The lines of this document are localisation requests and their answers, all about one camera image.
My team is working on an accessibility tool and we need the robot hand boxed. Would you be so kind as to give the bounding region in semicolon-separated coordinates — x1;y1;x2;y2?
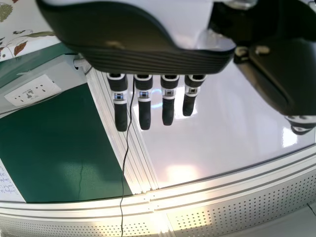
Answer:
36;0;316;136

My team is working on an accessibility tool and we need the plate with brown leaf pattern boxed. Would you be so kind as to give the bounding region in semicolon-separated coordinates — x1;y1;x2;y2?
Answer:
0;0;58;61

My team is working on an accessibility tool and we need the white socket plate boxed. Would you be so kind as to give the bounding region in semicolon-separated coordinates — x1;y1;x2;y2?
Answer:
3;73;63;107

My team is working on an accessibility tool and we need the handwritten paper sheet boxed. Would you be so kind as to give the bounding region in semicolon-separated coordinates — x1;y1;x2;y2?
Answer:
0;158;26;203

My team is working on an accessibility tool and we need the pale corrugated hose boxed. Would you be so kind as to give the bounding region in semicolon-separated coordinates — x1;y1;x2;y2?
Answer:
73;58;90;75

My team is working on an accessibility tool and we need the thin black loose cable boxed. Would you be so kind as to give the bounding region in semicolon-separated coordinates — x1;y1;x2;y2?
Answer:
119;80;135;237

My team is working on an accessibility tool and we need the perforated metal cable duct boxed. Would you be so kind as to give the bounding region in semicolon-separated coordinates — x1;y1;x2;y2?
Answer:
0;172;316;237

